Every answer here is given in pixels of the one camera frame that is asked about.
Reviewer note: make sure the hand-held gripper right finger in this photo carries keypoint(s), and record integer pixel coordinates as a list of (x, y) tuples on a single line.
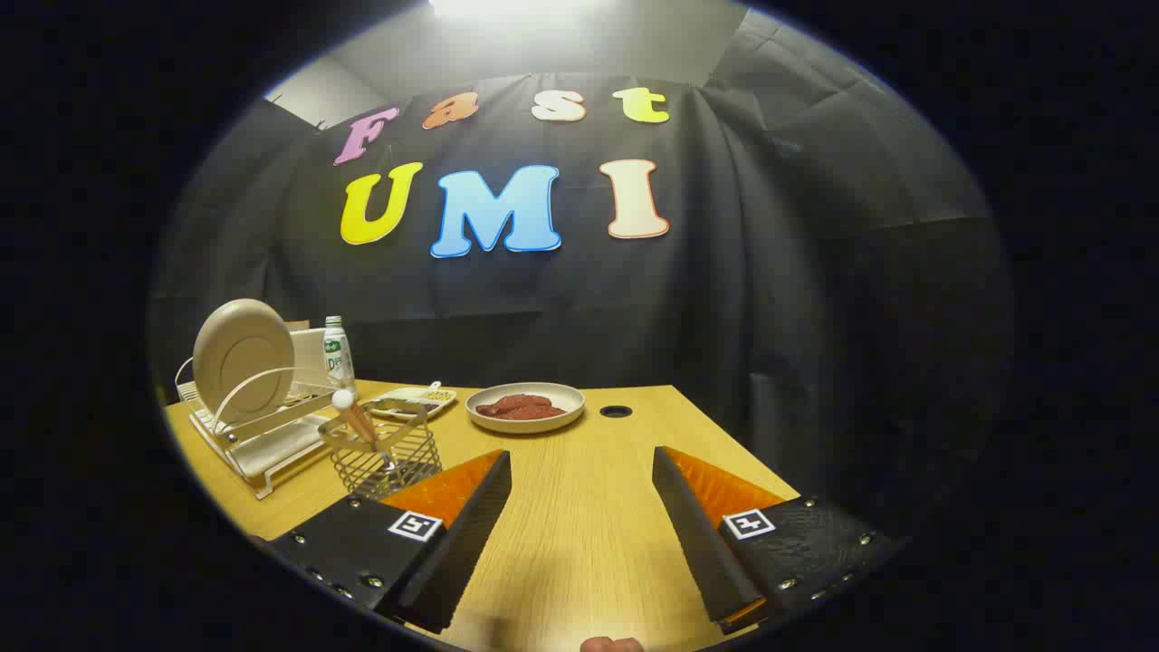
[(697, 543)]

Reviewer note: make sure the white shallow bowl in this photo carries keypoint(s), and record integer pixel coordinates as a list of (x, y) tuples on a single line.
[(570, 398)]

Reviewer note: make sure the black desk grommet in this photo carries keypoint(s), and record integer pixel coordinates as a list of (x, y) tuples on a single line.
[(616, 411)]

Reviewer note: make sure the red meat patty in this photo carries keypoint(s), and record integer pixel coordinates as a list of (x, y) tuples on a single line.
[(523, 400), (530, 413)]

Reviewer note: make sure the black backdrop cloth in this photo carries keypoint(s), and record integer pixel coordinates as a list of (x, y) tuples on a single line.
[(724, 299)]

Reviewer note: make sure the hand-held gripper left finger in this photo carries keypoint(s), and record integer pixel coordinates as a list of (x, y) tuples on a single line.
[(471, 543)]

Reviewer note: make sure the white drip tray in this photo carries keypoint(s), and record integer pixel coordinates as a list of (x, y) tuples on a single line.
[(272, 448)]

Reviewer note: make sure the white toaster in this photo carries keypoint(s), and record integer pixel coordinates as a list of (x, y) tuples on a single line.
[(310, 358)]

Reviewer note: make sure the white bottle with green label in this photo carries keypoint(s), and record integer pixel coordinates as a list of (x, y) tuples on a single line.
[(338, 362)]

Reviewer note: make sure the white divided dish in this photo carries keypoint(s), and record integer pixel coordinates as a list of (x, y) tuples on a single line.
[(412, 398)]

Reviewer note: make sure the beige round plate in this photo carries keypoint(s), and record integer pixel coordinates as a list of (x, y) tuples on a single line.
[(244, 362)]

